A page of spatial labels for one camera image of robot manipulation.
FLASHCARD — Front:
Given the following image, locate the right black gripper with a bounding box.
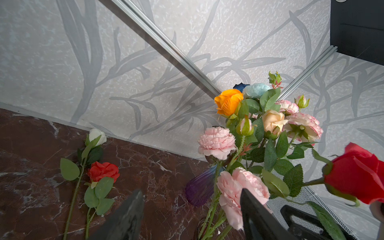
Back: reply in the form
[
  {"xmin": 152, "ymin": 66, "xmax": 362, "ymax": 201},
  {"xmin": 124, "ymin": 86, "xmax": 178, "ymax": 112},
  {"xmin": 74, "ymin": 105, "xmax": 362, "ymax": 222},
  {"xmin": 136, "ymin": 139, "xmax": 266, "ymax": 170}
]
[{"xmin": 241, "ymin": 189, "xmax": 356, "ymax": 240}]

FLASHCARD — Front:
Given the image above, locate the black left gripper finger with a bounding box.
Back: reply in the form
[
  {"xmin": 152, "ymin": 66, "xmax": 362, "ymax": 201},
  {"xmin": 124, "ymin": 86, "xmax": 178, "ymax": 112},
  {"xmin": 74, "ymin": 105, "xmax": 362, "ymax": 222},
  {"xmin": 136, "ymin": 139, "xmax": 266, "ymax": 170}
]
[{"xmin": 90, "ymin": 189, "xmax": 145, "ymax": 240}]

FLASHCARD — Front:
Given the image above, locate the purple glass vase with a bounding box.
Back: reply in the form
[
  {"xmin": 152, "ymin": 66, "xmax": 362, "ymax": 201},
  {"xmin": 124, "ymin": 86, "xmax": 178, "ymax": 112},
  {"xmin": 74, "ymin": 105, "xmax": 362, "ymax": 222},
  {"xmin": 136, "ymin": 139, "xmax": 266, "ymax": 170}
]
[{"xmin": 185, "ymin": 165, "xmax": 224, "ymax": 207}]

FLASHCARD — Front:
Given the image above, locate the light pink rose stem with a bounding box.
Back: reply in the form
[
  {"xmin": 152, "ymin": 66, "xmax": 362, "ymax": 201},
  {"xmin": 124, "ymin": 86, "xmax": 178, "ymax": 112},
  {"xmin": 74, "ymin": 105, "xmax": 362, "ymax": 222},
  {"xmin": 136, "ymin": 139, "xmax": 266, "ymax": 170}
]
[{"xmin": 198, "ymin": 116, "xmax": 270, "ymax": 240}]

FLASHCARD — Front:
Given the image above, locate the peach rose bud stem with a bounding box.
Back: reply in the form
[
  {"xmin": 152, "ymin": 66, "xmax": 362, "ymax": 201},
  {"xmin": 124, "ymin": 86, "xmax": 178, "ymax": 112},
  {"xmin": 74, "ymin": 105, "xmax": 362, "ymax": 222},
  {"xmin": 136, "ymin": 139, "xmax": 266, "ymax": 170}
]
[{"xmin": 262, "ymin": 110, "xmax": 288, "ymax": 140}]

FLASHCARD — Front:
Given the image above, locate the pink-edged rose spray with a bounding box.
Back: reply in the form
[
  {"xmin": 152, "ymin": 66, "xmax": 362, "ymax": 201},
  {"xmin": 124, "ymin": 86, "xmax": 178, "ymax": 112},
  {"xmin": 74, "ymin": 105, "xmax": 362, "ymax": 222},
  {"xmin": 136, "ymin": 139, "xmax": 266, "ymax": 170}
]
[{"xmin": 275, "ymin": 95, "xmax": 324, "ymax": 142}]

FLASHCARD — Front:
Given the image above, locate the single red rose stem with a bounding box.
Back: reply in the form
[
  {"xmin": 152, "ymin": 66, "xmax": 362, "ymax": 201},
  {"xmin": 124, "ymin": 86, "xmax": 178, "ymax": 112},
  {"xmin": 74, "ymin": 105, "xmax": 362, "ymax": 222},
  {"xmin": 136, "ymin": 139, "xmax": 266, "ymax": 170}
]
[{"xmin": 289, "ymin": 143, "xmax": 384, "ymax": 240}]

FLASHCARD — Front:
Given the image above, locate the orange rose stem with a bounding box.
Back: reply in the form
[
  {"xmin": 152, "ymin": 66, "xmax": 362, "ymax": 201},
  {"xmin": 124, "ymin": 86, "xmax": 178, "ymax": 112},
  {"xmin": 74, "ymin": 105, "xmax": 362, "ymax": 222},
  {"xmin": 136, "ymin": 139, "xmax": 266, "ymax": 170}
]
[{"xmin": 214, "ymin": 89, "xmax": 244, "ymax": 117}]

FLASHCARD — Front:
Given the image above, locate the pale blue flower stem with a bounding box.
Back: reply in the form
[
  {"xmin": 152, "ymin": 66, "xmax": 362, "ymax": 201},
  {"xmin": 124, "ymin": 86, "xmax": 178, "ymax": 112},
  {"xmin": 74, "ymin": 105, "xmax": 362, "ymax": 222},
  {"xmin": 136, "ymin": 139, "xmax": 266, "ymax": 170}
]
[{"xmin": 243, "ymin": 72, "xmax": 282, "ymax": 111}]

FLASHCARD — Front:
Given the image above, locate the blue rose stem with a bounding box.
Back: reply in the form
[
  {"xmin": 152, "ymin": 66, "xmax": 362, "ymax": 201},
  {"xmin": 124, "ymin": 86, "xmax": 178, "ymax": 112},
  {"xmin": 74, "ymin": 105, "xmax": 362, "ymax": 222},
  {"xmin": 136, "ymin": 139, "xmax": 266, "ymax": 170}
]
[{"xmin": 233, "ymin": 83, "xmax": 249, "ymax": 93}]

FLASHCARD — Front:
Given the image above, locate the small red rose spray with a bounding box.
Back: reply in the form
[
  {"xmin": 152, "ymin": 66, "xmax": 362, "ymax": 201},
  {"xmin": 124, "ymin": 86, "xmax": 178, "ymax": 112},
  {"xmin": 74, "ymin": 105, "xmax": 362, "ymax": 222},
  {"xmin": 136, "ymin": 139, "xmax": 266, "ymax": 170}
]
[{"xmin": 60, "ymin": 129, "xmax": 120, "ymax": 240}]

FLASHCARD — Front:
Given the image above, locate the white wire basket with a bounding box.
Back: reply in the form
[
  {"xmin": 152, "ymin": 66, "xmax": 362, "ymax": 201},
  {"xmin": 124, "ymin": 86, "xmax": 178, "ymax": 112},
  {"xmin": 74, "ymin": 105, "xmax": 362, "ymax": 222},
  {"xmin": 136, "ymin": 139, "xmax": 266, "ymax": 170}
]
[{"xmin": 267, "ymin": 187, "xmax": 357, "ymax": 240}]

